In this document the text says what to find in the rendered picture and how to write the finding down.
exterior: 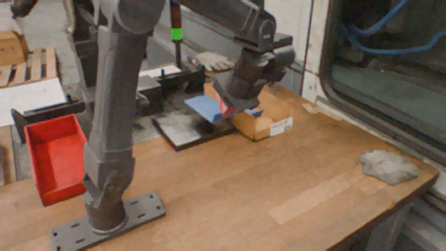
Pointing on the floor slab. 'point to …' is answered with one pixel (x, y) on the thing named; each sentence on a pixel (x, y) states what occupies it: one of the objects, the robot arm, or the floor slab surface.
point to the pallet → (12, 78)
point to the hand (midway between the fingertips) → (225, 112)
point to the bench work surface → (239, 192)
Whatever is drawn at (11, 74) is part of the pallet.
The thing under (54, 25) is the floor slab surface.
